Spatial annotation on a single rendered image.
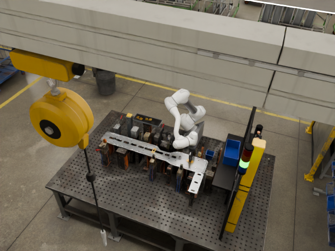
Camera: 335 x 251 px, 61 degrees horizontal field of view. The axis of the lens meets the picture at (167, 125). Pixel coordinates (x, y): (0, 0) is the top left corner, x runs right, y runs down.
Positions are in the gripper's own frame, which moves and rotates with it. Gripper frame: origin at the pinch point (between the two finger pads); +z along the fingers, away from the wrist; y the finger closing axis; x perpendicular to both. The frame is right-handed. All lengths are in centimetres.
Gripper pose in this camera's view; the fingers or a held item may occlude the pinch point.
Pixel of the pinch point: (190, 159)
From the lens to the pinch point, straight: 341.0
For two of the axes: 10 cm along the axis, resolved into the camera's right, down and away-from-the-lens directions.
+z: -0.4, 7.5, 6.6
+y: -3.6, 6.0, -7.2
